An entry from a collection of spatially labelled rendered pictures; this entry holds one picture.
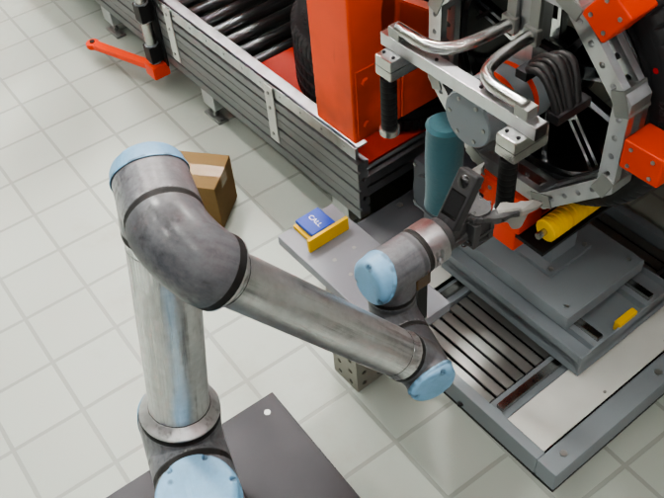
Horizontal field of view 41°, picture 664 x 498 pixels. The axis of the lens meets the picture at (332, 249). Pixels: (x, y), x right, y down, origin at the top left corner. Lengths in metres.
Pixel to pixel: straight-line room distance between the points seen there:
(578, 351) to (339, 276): 0.66
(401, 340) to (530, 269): 0.95
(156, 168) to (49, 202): 1.86
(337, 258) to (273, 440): 0.45
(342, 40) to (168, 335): 0.93
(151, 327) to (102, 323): 1.24
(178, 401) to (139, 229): 0.46
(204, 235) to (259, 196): 1.74
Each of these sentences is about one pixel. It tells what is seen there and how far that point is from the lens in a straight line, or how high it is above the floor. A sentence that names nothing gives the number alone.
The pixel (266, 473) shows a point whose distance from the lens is 1.96.
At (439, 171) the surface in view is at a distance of 2.03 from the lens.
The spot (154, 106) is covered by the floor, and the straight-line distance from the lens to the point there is 3.39.
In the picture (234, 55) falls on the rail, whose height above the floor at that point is 0.39.
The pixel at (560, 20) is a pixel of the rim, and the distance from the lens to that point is 1.91.
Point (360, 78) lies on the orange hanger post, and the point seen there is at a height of 0.72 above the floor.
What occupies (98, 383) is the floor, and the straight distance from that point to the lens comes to 2.56.
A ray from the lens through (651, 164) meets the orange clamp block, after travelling 1.75.
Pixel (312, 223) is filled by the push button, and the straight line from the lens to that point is 2.14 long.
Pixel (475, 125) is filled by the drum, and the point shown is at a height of 0.85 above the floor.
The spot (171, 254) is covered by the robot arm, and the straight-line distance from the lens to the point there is 1.19.
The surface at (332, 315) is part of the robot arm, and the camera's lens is 1.36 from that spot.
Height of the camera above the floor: 2.00
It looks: 47 degrees down
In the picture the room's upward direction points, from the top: 6 degrees counter-clockwise
